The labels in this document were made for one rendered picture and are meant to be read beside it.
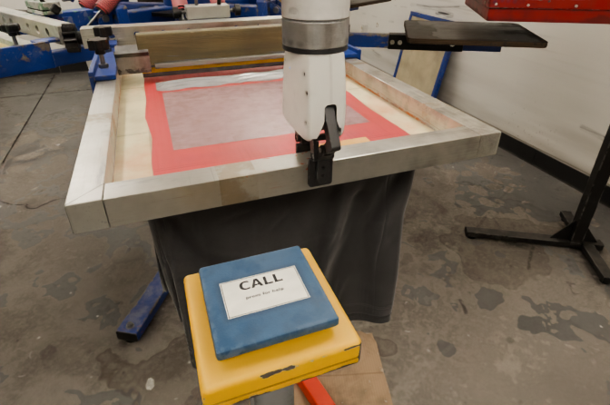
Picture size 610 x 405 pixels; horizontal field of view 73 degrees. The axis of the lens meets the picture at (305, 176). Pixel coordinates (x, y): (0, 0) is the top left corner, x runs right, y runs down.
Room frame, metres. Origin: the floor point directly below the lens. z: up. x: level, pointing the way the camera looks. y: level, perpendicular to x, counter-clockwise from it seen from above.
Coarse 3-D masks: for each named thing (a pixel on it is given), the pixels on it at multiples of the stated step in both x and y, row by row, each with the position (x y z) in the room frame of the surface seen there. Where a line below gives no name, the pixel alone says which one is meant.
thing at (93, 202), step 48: (96, 96) 0.73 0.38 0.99; (384, 96) 0.81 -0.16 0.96; (96, 144) 0.52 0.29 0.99; (384, 144) 0.52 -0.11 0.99; (432, 144) 0.53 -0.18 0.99; (480, 144) 0.55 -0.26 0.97; (96, 192) 0.40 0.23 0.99; (144, 192) 0.40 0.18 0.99; (192, 192) 0.41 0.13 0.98; (240, 192) 0.43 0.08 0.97; (288, 192) 0.45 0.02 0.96
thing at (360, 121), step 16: (272, 80) 0.95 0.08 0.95; (256, 96) 0.83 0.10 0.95; (272, 96) 0.83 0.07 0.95; (352, 96) 0.83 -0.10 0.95; (272, 112) 0.74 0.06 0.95; (352, 112) 0.74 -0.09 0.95; (368, 112) 0.74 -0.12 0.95; (288, 128) 0.66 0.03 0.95; (352, 128) 0.66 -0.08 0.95; (368, 128) 0.66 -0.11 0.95; (384, 128) 0.66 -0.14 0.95; (400, 128) 0.66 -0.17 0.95; (288, 144) 0.60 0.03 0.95
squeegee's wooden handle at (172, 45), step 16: (144, 32) 0.97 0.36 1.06; (160, 32) 0.97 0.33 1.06; (176, 32) 0.98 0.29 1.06; (192, 32) 0.99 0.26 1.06; (208, 32) 1.00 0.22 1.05; (224, 32) 1.01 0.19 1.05; (240, 32) 1.02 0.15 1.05; (256, 32) 1.04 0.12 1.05; (272, 32) 1.05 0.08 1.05; (144, 48) 0.95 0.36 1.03; (160, 48) 0.96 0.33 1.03; (176, 48) 0.97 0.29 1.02; (192, 48) 0.98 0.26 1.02; (208, 48) 1.00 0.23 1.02; (224, 48) 1.01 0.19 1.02; (240, 48) 1.02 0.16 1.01; (256, 48) 1.03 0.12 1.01; (272, 48) 1.05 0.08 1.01
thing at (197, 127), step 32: (160, 96) 0.83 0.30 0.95; (192, 96) 0.83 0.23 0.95; (224, 96) 0.83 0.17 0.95; (160, 128) 0.66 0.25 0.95; (192, 128) 0.66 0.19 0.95; (224, 128) 0.66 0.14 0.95; (256, 128) 0.66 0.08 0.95; (160, 160) 0.54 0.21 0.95; (192, 160) 0.54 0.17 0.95; (224, 160) 0.54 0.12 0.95
